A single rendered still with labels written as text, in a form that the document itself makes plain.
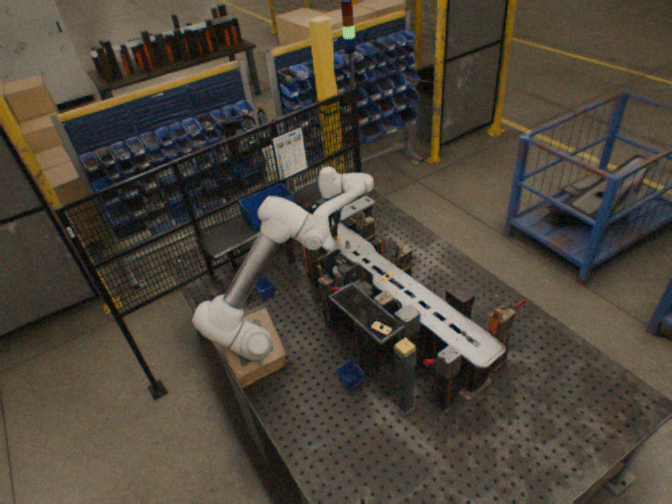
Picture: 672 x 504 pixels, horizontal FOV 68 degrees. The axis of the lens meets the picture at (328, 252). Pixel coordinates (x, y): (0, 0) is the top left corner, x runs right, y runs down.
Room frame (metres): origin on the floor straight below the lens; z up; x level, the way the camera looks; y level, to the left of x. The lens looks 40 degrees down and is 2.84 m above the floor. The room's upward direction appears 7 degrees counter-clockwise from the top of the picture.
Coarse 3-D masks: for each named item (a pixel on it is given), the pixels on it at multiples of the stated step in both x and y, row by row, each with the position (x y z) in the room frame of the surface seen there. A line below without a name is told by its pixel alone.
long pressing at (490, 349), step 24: (360, 240) 2.26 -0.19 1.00; (360, 264) 2.05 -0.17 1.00; (384, 264) 2.02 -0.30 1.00; (384, 288) 1.84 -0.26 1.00; (408, 288) 1.82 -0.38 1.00; (432, 312) 1.63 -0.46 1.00; (456, 312) 1.62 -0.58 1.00; (456, 336) 1.47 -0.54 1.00; (480, 336) 1.45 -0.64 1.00; (480, 360) 1.32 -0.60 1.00
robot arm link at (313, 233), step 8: (312, 216) 1.80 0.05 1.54; (320, 216) 1.86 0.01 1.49; (304, 224) 1.75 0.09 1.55; (312, 224) 1.75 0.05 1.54; (320, 224) 1.78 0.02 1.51; (328, 224) 1.84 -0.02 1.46; (304, 232) 1.73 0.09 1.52; (312, 232) 1.71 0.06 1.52; (320, 232) 1.72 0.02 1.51; (328, 232) 1.79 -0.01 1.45; (304, 240) 1.70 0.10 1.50; (312, 240) 1.69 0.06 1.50; (320, 240) 1.69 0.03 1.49; (312, 248) 1.68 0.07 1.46
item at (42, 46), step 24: (0, 0) 7.43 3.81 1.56; (24, 0) 7.56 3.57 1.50; (48, 0) 7.69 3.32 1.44; (0, 24) 7.37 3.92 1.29; (24, 24) 7.50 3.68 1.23; (48, 24) 7.63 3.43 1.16; (0, 48) 7.31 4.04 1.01; (24, 48) 7.44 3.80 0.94; (48, 48) 7.57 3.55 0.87; (72, 48) 7.71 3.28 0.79; (0, 72) 7.25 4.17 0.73; (24, 72) 7.37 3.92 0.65; (48, 72) 7.51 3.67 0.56; (72, 72) 7.65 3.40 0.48; (72, 96) 7.58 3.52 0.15
